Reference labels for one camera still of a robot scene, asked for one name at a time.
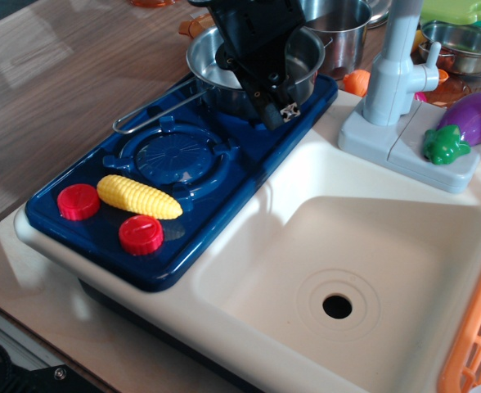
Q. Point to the red stove knob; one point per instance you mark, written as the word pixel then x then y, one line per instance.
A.
pixel 78 202
pixel 141 235

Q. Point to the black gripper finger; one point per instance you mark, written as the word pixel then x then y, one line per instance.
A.
pixel 274 108

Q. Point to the steel pot with handles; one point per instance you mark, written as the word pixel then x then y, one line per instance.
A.
pixel 460 52

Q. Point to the cream toy sink unit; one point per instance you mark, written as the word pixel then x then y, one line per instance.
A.
pixel 337 276

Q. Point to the orange transparent lid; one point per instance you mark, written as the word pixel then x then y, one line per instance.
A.
pixel 197 25

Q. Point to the yellow toy corn cob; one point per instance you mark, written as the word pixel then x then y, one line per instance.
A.
pixel 131 196

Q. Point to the steel pan with wire handle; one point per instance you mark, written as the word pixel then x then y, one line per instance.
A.
pixel 218 87

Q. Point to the red stove knob right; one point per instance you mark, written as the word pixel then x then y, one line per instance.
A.
pixel 141 235

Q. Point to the grey toy faucet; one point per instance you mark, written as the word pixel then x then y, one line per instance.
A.
pixel 387 127

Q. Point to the amber transparent lid right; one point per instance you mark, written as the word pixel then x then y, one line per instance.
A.
pixel 450 89

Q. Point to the black bracket with screw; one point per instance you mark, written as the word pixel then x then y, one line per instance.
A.
pixel 14 378

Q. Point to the orange toy vegetable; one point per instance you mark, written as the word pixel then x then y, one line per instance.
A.
pixel 357 82

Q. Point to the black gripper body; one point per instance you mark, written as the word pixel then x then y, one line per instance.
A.
pixel 255 34

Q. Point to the green plastic plate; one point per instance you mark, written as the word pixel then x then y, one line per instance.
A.
pixel 457 12

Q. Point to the red stove knob left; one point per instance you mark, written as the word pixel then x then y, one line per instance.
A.
pixel 78 202

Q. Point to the purple toy eggplant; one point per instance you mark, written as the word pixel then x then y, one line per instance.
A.
pixel 457 132

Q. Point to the tall steel pot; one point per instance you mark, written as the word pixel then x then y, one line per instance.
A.
pixel 342 27

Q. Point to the blue toy stove top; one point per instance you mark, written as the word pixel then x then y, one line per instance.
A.
pixel 210 162

